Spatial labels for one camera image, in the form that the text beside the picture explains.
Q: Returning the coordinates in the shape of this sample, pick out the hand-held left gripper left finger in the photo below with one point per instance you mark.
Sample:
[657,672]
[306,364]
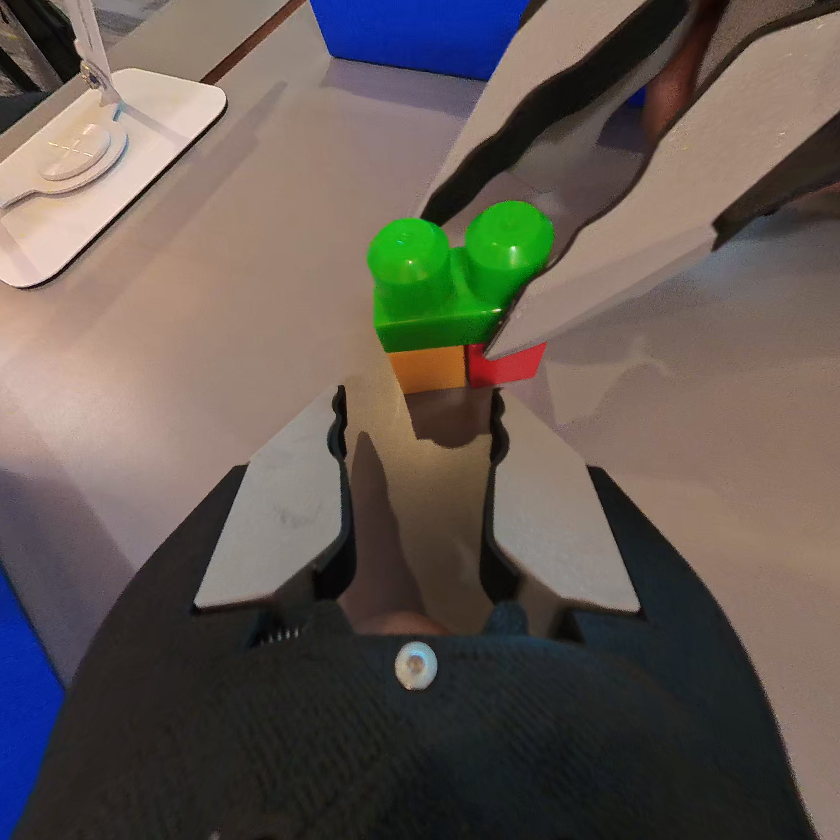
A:
[289,525]

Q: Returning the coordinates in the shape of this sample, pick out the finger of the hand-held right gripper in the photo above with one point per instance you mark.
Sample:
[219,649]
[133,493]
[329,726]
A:
[623,249]
[558,65]

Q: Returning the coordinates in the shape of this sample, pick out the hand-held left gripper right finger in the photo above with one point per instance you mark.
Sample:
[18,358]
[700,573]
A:
[558,525]

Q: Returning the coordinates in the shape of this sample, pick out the blue plastic bin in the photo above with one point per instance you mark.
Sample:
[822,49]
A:
[407,33]
[26,689]

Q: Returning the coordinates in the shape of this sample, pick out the red single-stud block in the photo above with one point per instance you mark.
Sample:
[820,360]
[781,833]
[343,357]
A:
[505,371]

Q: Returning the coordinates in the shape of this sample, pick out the yellow single-stud block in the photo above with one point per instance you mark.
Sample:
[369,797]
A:
[430,367]

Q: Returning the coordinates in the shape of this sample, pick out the green two-stud block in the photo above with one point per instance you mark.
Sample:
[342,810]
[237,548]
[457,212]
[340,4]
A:
[426,308]

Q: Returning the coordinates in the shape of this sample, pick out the person's right hand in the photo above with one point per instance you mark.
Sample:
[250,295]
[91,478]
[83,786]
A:
[669,92]

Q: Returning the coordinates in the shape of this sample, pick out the white document stand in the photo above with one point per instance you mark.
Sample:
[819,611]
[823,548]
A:
[98,164]

